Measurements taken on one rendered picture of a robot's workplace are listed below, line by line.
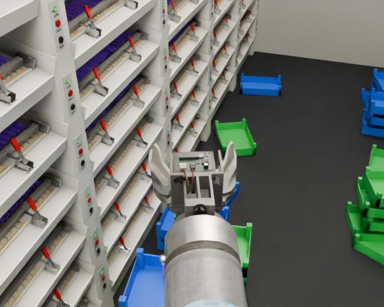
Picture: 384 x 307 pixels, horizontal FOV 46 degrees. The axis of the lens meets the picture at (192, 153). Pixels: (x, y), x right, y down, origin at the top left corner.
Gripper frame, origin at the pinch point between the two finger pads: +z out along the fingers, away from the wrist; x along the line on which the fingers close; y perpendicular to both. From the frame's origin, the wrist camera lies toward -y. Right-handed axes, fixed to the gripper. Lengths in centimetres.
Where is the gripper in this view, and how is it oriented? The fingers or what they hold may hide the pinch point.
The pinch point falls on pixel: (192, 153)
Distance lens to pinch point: 74.4
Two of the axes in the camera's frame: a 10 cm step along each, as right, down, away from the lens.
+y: 0.0, -7.9, -6.1
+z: -0.5, -6.1, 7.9
